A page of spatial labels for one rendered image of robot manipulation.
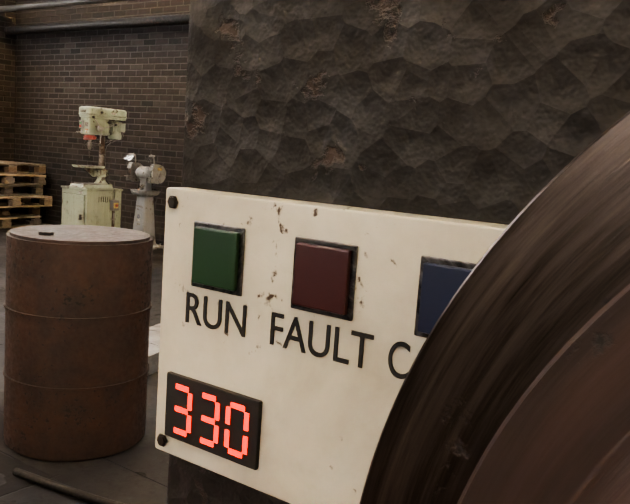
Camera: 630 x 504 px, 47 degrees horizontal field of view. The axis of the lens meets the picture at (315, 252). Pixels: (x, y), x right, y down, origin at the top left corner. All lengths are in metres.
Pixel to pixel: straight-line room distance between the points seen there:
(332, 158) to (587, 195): 0.24
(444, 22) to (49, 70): 10.72
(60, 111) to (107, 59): 1.19
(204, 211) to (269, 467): 0.16
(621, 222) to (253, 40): 0.31
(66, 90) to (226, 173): 10.26
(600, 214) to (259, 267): 0.26
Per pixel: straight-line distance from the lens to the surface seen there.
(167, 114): 9.17
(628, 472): 0.19
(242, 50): 0.47
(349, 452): 0.42
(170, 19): 8.84
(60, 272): 2.89
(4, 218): 10.47
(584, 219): 0.21
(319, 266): 0.40
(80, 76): 10.50
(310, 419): 0.43
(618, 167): 0.20
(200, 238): 0.45
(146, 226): 8.87
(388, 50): 0.41
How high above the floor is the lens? 1.27
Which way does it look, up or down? 8 degrees down
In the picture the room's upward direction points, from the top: 4 degrees clockwise
